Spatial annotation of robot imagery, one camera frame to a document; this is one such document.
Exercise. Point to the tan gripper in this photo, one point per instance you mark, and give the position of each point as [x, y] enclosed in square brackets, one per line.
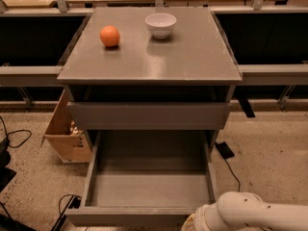
[199, 218]

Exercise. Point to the grey drawer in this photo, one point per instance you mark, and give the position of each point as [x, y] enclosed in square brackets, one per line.
[149, 116]
[146, 178]

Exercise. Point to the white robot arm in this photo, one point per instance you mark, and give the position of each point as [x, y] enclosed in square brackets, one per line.
[237, 210]

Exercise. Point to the grey top drawer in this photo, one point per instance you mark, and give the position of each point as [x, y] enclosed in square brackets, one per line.
[149, 116]

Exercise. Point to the grey drawer cabinet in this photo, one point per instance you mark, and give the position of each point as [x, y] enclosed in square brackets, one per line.
[150, 94]

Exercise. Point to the cardboard box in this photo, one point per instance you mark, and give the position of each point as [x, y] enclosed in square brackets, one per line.
[67, 140]

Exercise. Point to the black equipment left edge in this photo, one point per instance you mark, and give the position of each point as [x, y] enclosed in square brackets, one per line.
[7, 223]

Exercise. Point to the white bowl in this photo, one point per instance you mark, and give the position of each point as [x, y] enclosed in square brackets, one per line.
[160, 25]

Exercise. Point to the orange fruit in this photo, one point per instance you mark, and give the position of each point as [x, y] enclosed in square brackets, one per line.
[110, 36]

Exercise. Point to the black stand with cable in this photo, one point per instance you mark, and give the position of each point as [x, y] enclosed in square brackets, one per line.
[73, 202]

